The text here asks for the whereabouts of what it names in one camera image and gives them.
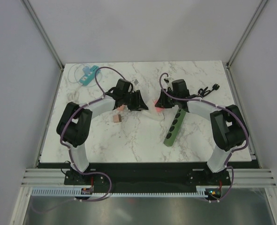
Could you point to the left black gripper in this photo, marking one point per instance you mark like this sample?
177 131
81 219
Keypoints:
139 104

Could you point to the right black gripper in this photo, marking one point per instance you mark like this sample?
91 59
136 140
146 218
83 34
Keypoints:
162 102

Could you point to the red plug adapter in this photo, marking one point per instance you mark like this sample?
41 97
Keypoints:
157 109

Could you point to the orange plug adapter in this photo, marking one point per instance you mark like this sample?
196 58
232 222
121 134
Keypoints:
121 108

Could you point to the white triangular socket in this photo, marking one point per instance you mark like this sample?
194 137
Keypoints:
151 113

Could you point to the green power strip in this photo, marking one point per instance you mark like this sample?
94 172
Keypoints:
174 128

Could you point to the beige plug adapter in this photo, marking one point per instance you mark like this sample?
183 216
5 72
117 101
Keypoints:
117 118

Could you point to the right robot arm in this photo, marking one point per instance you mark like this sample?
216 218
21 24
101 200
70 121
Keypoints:
229 131

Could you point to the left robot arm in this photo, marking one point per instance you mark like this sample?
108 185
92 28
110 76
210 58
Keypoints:
74 124

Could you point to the light blue plug adapter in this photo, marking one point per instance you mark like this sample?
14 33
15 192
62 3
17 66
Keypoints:
86 69

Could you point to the teal power strip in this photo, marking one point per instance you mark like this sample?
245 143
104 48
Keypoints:
86 79

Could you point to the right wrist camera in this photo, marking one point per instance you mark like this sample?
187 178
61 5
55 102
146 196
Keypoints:
168 79

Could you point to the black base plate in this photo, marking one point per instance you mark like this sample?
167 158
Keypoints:
173 172

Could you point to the white slotted cable duct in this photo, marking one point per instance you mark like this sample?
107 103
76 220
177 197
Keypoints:
88 192

